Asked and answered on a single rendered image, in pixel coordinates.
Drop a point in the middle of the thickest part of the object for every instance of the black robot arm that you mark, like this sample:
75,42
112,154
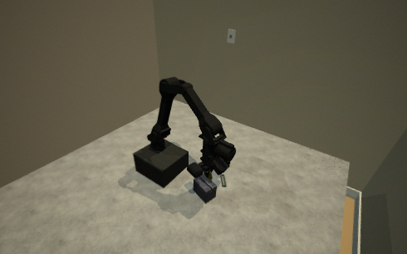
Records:
208,123

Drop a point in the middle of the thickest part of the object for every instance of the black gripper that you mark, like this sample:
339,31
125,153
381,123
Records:
197,170

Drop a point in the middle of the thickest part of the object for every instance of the gold coin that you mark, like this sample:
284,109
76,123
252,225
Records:
209,176

